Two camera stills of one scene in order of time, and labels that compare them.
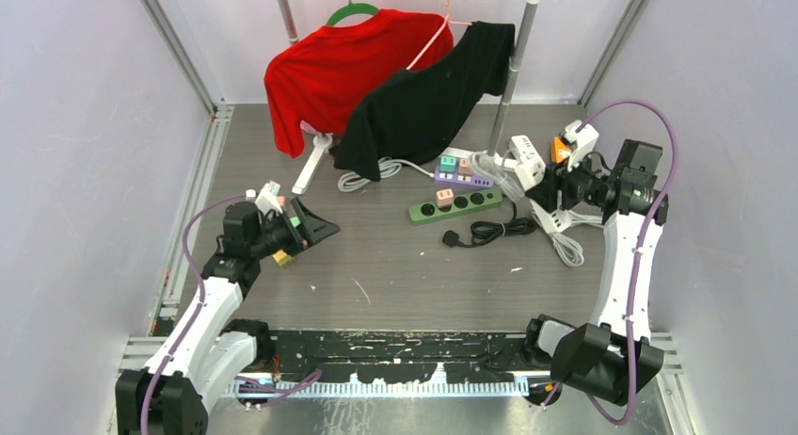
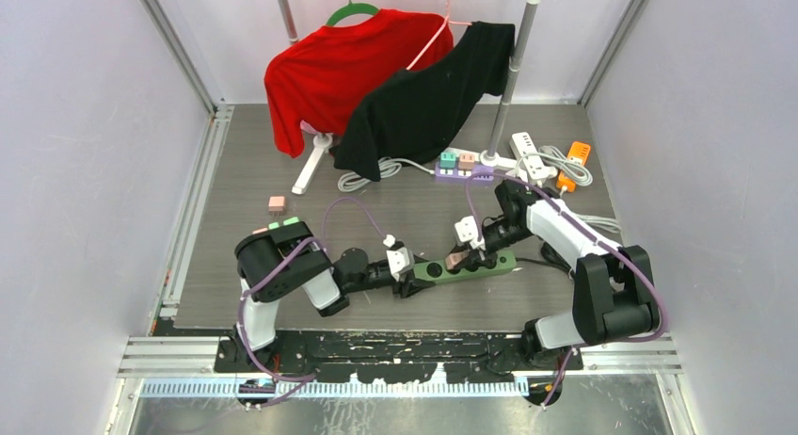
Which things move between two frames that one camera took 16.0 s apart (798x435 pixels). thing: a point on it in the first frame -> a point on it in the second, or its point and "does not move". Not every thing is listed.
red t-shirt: (313, 78) does not move
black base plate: (394, 355) does not move
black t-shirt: (410, 117) does not move
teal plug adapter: (448, 164) does not move
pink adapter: (444, 199) -> (454, 259)
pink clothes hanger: (445, 21) does not move
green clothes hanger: (351, 8) does not move
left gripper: (311, 231) -> (407, 284)
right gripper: (547, 191) -> (474, 259)
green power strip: (446, 204) -> (437, 272)
